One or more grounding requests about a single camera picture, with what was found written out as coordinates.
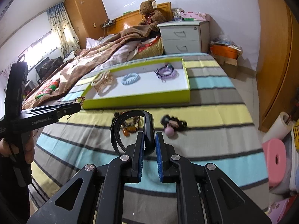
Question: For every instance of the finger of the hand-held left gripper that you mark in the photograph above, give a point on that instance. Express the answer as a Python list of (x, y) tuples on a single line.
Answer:
[(70, 113), (58, 107)]

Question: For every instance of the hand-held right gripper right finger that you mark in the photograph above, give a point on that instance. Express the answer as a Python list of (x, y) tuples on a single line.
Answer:
[(159, 161)]

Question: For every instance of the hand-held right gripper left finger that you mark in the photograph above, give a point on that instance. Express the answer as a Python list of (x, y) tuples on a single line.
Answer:
[(140, 161)]

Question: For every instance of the black wristband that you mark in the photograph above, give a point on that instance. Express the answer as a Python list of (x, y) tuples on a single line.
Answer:
[(147, 130)]

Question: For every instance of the cream amber hair claw clip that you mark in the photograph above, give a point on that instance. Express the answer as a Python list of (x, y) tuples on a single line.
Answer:
[(101, 81)]

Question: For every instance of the green cardboard box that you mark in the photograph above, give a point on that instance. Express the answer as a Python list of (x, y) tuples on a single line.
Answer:
[(144, 86)]

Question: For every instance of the person's left hand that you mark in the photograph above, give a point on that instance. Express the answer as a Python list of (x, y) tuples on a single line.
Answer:
[(30, 148)]

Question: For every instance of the red green knitted scarf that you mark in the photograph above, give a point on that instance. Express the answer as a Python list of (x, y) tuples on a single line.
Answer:
[(48, 88)]

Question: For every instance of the dark jacket on chair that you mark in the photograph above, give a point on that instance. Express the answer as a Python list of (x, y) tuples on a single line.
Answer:
[(50, 67)]

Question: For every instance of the window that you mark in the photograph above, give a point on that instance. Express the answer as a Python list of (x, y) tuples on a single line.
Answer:
[(37, 46)]

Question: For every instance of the striped tablecloth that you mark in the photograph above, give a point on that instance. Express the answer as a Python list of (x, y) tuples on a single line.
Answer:
[(210, 144)]

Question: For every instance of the brown blanket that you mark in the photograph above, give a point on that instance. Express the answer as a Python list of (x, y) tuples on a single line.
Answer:
[(88, 56)]

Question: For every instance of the spotted curtain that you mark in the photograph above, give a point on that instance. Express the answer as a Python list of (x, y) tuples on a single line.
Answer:
[(63, 28)]

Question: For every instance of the white quilt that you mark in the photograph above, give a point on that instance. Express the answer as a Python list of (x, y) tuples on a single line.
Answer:
[(121, 51)]

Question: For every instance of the black shelf with chargers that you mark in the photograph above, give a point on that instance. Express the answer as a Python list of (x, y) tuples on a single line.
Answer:
[(108, 23)]

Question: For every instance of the red yellow pillow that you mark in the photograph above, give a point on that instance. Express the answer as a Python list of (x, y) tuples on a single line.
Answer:
[(151, 49)]

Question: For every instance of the tall wooden wardrobe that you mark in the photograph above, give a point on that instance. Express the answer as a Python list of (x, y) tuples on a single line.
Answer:
[(86, 7)]

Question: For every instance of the wooden headboard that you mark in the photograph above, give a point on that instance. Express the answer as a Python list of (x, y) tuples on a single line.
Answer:
[(126, 22)]

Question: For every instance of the pink plastic stool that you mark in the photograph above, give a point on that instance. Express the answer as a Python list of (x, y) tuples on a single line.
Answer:
[(274, 168)]

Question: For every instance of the brown cardboard box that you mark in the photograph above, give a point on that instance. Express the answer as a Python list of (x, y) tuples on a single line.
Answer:
[(230, 67)]

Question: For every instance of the white paper roll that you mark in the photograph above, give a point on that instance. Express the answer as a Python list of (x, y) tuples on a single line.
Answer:
[(275, 130)]

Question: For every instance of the orange box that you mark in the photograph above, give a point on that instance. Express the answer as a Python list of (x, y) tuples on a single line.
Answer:
[(222, 51)]

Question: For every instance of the grey nightstand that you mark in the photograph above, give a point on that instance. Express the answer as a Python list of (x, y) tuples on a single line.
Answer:
[(184, 37)]

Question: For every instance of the pink flower print carton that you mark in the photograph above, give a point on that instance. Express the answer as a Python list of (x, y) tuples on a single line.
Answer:
[(280, 207)]

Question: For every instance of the brown teddy bear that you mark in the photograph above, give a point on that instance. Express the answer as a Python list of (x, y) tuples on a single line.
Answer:
[(151, 11)]

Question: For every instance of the clear plastic bag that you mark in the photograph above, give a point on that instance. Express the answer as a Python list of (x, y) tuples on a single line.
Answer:
[(225, 40)]

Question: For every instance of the yellow printed bag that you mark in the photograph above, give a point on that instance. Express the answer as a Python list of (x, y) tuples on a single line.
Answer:
[(296, 135)]

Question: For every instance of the green marker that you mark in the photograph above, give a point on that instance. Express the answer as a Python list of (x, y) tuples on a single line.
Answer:
[(188, 19)]

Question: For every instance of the clear cosmetic jars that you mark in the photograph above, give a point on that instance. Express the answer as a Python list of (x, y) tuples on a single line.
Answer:
[(177, 14)]

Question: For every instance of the pink floral box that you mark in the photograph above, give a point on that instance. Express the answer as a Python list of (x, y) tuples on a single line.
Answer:
[(198, 15)]

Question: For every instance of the wide wooden wardrobe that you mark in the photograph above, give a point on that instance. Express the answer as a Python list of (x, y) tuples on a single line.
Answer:
[(275, 51)]

